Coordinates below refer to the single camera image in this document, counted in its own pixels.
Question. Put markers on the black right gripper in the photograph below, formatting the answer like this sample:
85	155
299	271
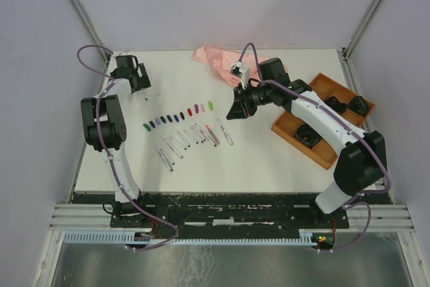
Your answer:
241	107

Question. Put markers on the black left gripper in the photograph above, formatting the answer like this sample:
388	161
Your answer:
143	80

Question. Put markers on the green-tipped white pen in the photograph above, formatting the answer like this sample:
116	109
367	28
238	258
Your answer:
165	159

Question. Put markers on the light green capped pen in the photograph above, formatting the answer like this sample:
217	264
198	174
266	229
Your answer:
231	143

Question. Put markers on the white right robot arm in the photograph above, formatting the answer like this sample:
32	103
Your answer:
361	155

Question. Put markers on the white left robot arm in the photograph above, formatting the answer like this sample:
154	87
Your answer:
105	129

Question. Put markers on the pink cloth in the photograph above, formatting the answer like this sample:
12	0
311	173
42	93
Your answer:
221	61

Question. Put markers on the wooden compartment tray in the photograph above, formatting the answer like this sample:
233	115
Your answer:
351	106

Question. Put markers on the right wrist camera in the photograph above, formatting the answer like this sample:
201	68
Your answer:
241	71

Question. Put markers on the aluminium frame post right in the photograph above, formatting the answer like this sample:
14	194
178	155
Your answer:
362	27

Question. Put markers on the aluminium frame post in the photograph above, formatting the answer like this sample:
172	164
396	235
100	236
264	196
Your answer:
362	27
85	20

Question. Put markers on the aluminium frame post left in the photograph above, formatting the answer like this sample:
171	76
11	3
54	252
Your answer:
85	20

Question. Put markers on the black mounting base plate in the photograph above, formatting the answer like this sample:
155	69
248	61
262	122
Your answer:
230	216

